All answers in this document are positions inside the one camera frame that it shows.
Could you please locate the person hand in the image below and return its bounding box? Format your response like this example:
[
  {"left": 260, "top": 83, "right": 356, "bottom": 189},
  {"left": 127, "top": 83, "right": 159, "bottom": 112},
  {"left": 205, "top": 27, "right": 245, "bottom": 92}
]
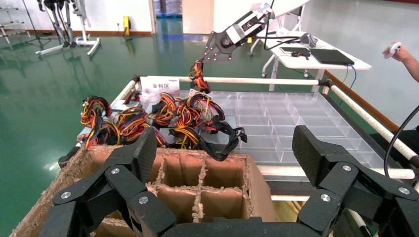
[{"left": 383, "top": 41, "right": 412, "bottom": 63}]

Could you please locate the white handheld controller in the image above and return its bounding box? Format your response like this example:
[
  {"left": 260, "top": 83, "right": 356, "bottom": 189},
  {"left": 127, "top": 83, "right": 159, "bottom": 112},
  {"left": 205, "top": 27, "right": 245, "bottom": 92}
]
[{"left": 383, "top": 41, "right": 403, "bottom": 60}]

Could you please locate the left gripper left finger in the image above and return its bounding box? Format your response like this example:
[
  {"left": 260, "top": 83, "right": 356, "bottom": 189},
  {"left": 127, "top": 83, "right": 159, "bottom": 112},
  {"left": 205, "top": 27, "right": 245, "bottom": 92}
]
[{"left": 38, "top": 126, "right": 177, "bottom": 237}]

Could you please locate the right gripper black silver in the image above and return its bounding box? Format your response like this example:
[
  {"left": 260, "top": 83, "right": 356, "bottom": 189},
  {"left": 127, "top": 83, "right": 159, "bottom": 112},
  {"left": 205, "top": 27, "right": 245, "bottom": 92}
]
[{"left": 196, "top": 3, "right": 274, "bottom": 64}]

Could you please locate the power supply with coloured cables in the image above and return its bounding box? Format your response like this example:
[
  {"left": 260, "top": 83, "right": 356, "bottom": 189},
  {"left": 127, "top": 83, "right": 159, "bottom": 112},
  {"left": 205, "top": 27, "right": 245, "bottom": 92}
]
[
  {"left": 111, "top": 90, "right": 145, "bottom": 114},
  {"left": 111, "top": 106, "right": 168, "bottom": 148},
  {"left": 149, "top": 92, "right": 184, "bottom": 126},
  {"left": 78, "top": 95, "right": 114, "bottom": 148},
  {"left": 170, "top": 93, "right": 227, "bottom": 148},
  {"left": 189, "top": 60, "right": 213, "bottom": 99}
]

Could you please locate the black closed laptop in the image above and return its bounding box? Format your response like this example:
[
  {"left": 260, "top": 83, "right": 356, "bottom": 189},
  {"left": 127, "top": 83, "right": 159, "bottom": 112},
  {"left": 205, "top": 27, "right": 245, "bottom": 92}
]
[{"left": 309, "top": 48, "right": 355, "bottom": 65}]

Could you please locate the white wheeled stand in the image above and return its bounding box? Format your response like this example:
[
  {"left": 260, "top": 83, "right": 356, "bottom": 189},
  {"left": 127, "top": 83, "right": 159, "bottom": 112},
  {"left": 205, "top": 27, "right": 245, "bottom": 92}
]
[{"left": 34, "top": 0, "right": 102, "bottom": 58}]

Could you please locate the black hanging cable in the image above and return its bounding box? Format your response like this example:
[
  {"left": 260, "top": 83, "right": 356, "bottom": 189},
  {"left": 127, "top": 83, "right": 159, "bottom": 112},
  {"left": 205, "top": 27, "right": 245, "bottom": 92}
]
[{"left": 383, "top": 104, "right": 419, "bottom": 169}]

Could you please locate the blue cable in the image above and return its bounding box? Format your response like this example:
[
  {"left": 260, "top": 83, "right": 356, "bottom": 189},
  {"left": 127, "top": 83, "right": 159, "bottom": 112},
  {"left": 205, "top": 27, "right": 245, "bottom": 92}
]
[{"left": 340, "top": 65, "right": 357, "bottom": 97}]

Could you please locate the pink cardboard box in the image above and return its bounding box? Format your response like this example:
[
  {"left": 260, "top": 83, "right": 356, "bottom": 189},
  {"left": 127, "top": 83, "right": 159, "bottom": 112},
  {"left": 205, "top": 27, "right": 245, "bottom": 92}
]
[{"left": 9, "top": 145, "right": 276, "bottom": 237}]

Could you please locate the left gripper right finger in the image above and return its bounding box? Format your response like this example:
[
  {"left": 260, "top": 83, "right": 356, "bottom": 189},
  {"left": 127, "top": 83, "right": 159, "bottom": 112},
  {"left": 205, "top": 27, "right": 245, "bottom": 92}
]
[{"left": 292, "top": 124, "right": 419, "bottom": 237}]

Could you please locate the power supply with black cables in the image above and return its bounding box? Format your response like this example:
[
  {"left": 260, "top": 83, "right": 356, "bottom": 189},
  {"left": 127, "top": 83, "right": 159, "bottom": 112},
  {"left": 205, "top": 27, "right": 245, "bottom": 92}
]
[{"left": 196, "top": 125, "right": 248, "bottom": 161}]

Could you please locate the person forearm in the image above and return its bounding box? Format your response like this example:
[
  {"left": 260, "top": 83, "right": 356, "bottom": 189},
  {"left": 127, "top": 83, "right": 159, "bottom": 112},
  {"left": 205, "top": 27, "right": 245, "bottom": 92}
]
[{"left": 404, "top": 55, "right": 419, "bottom": 82}]

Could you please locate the clear plastic compartment tray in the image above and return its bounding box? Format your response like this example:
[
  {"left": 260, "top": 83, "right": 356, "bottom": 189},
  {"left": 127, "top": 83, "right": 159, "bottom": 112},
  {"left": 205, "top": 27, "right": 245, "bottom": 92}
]
[{"left": 144, "top": 91, "right": 384, "bottom": 165}]

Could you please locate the white sign with black characters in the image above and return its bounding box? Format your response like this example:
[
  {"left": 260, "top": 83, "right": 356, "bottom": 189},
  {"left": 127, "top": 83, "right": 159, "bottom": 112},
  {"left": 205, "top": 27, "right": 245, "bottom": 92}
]
[{"left": 140, "top": 76, "right": 180, "bottom": 94}]

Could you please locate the brown cardboard divider grid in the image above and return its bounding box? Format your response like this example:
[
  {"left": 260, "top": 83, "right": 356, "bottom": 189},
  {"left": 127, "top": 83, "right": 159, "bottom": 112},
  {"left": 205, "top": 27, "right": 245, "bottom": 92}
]
[{"left": 147, "top": 154, "right": 252, "bottom": 223}]

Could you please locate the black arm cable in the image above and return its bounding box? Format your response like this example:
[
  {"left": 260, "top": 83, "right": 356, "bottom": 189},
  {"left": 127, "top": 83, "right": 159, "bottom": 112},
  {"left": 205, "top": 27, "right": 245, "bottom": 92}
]
[{"left": 263, "top": 0, "right": 310, "bottom": 51}]

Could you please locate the white cart lower bar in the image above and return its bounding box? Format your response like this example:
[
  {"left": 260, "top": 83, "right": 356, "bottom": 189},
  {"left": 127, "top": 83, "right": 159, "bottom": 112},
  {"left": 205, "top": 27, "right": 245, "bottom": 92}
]
[{"left": 271, "top": 195, "right": 312, "bottom": 202}]

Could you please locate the grey round device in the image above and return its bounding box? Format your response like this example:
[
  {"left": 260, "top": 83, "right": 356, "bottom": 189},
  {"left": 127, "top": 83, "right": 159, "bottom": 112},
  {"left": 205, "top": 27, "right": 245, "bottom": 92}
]
[{"left": 299, "top": 33, "right": 319, "bottom": 48}]

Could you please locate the white table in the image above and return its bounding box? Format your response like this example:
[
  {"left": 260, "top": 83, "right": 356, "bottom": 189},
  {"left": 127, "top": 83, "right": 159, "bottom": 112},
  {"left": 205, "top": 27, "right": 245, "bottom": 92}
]
[{"left": 261, "top": 31, "right": 372, "bottom": 92}]

